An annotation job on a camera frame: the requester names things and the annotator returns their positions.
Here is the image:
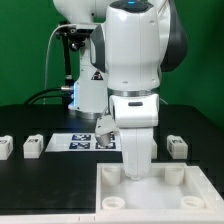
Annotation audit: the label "grey cable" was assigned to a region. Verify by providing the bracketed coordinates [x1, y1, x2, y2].
[43, 23, 73, 96]

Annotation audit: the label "white sheet with markers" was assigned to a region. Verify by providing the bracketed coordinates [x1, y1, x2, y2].
[46, 133, 121, 152]

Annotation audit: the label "white square tabletop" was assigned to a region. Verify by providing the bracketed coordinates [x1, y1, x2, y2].
[95, 161, 224, 221]

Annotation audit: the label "black camera on stand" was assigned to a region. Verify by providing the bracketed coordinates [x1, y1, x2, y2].
[56, 23, 93, 109]

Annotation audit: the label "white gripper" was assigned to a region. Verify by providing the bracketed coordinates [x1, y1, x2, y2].
[109, 94, 159, 180]

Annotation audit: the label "black cables at base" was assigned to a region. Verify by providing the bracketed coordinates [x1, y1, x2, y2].
[23, 85, 74, 106]

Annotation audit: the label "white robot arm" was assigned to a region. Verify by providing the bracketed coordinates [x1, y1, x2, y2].
[53, 0, 187, 179]

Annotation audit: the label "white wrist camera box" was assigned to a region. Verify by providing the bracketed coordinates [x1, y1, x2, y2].
[95, 115, 118, 147]

